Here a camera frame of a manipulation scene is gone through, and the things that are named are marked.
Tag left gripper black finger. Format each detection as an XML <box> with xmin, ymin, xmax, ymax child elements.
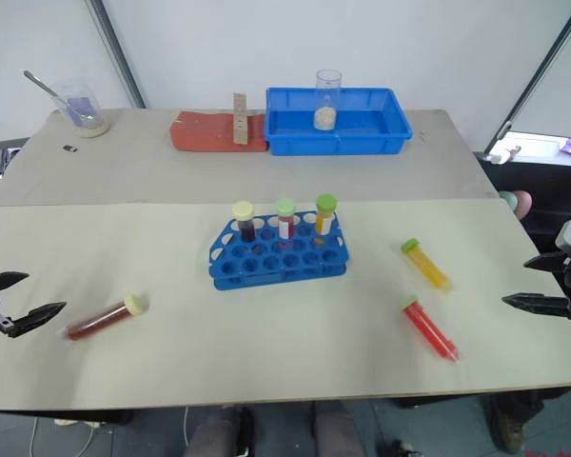
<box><xmin>7</xmin><ymin>300</ymin><xmax>69</xmax><ymax>340</ymax></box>
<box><xmin>0</xmin><ymin>270</ymin><xmax>30</xmax><ymax>293</ymax></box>

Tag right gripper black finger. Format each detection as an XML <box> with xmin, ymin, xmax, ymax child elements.
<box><xmin>523</xmin><ymin>250</ymin><xmax>571</xmax><ymax>276</ymax></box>
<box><xmin>501</xmin><ymin>292</ymin><xmax>571</xmax><ymax>319</ymax></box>

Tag dark red tube, cream cap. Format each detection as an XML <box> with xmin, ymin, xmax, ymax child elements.
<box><xmin>65</xmin><ymin>292</ymin><xmax>151</xmax><ymax>342</ymax></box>

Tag red liquid tube, green cap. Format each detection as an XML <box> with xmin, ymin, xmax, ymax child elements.
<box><xmin>399</xmin><ymin>295</ymin><xmax>461</xmax><ymax>366</ymax></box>

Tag orange liquid tube, green cap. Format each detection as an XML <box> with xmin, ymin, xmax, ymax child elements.
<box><xmin>400</xmin><ymin>237</ymin><xmax>454</xmax><ymax>292</ymax></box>

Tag labelled orange tube, green cap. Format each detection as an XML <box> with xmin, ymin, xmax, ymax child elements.
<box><xmin>313</xmin><ymin>193</ymin><xmax>340</xmax><ymax>237</ymax></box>

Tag dark liquid tube, yellow cap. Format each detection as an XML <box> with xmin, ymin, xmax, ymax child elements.
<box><xmin>230</xmin><ymin>200</ymin><xmax>257</xmax><ymax>243</ymax></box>

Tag blue test tube rack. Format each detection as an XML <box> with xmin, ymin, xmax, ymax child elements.
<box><xmin>207</xmin><ymin>211</ymin><xmax>353</xmax><ymax>292</ymax></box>

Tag labelled red tube, green cap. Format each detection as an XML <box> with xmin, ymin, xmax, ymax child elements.
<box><xmin>273</xmin><ymin>197</ymin><xmax>299</xmax><ymax>240</ymax></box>

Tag pink and green round object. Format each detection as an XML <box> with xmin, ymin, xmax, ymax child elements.
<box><xmin>498</xmin><ymin>189</ymin><xmax>535</xmax><ymax>221</ymax></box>

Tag small white bottle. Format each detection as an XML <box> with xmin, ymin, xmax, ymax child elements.
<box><xmin>484</xmin><ymin>144</ymin><xmax>523</xmax><ymax>166</ymax></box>

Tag brown shoe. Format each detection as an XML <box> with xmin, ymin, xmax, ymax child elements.
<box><xmin>486</xmin><ymin>403</ymin><xmax>528</xmax><ymax>454</ymax></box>

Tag glass beaker with powder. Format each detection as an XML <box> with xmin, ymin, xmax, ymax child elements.
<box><xmin>51</xmin><ymin>84</ymin><xmax>112</xmax><ymax>140</ymax></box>

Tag brick red mat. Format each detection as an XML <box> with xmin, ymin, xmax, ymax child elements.
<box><xmin>169</xmin><ymin>109</ymin><xmax>270</xmax><ymax>154</ymax></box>

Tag blue plastic bin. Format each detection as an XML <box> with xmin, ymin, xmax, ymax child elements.
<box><xmin>265</xmin><ymin>86</ymin><xmax>414</xmax><ymax>157</ymax></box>

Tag tall clear cylinder with granules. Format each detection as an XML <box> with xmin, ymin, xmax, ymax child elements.
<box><xmin>312</xmin><ymin>69</ymin><xmax>345</xmax><ymax>131</ymax></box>

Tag wooden strip with holes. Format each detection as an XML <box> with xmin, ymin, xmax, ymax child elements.
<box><xmin>231</xmin><ymin>91</ymin><xmax>250</xmax><ymax>146</ymax></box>

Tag white cable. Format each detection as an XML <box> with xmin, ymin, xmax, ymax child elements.
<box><xmin>78</xmin><ymin>418</ymin><xmax>107</xmax><ymax>457</ymax></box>

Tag grey metal frame post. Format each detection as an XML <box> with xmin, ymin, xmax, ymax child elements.
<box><xmin>483</xmin><ymin>0</ymin><xmax>571</xmax><ymax>154</ymax></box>
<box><xmin>84</xmin><ymin>0</ymin><xmax>148</xmax><ymax>110</ymax></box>

